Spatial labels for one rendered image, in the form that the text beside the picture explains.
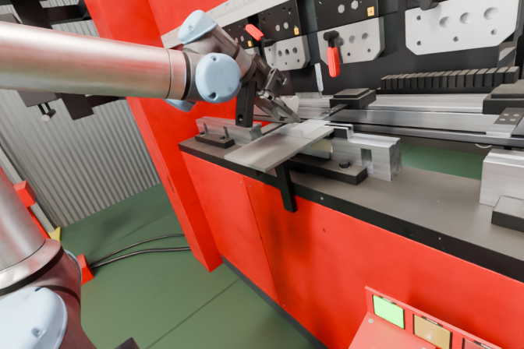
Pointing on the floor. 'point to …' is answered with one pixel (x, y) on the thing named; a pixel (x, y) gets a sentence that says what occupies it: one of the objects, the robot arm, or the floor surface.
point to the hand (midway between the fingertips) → (288, 121)
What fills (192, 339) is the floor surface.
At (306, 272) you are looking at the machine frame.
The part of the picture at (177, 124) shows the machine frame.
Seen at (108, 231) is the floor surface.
